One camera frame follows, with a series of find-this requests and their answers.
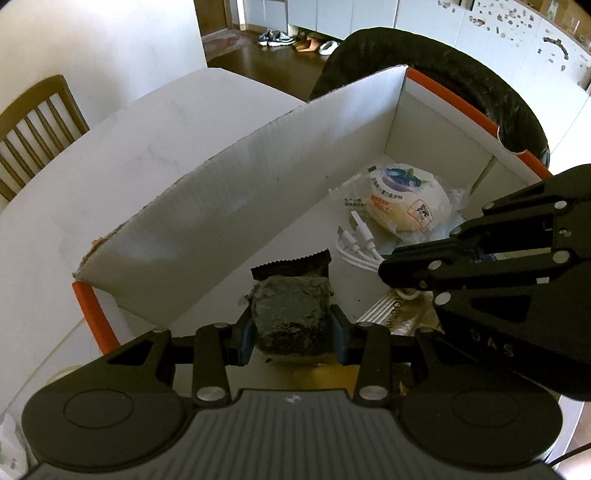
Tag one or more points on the white cabinet wall unit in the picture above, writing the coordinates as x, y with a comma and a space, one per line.
504, 35

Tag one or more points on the white green tissue pack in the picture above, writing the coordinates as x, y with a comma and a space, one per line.
13, 461

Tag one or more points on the beige printed paper bag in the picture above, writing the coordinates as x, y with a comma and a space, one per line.
403, 312

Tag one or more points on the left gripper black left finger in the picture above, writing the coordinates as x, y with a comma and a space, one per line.
209, 351

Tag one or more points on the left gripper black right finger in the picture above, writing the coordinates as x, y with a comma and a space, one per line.
375, 350

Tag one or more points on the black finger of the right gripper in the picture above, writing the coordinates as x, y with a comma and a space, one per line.
425, 272

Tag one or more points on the blueberry bread package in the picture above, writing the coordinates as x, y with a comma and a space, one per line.
413, 204

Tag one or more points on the black foil snack bag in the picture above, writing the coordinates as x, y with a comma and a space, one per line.
289, 304

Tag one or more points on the brown wooden chair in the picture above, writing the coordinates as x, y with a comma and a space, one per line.
35, 128

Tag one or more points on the red cardboard box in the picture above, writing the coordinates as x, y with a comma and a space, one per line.
184, 259

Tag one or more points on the pair of sneakers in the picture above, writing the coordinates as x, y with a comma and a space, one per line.
275, 38

